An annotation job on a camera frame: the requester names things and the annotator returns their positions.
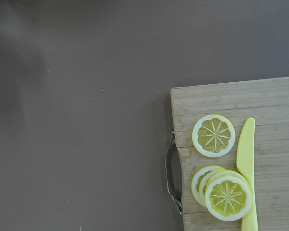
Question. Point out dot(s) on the single lemon slice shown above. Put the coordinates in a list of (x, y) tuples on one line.
[(213, 135)]

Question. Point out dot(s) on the bottom stacked lemon slice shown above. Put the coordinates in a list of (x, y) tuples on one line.
[(196, 181)]

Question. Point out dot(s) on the middle stacked lemon slice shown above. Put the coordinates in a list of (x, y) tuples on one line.
[(209, 176)]

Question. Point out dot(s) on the yellow plastic knife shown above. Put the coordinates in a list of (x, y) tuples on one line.
[(245, 165)]

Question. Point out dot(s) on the bamboo cutting board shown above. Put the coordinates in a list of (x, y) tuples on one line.
[(267, 101)]

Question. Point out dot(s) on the metal cutting board handle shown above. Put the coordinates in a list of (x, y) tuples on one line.
[(167, 168)]

